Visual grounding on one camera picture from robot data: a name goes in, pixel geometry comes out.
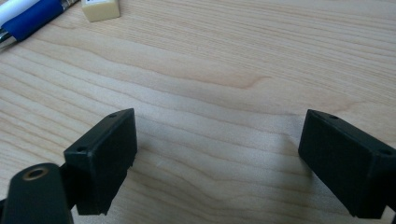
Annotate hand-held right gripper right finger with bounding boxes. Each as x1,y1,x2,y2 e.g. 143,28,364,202
297,108,396,220

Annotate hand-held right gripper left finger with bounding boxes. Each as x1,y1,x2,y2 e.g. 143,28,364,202
63,107,138,217

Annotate cream eraser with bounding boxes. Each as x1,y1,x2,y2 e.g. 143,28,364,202
80,0,121,23

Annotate blue and white pen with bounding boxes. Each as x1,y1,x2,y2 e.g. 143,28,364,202
0,0,80,50

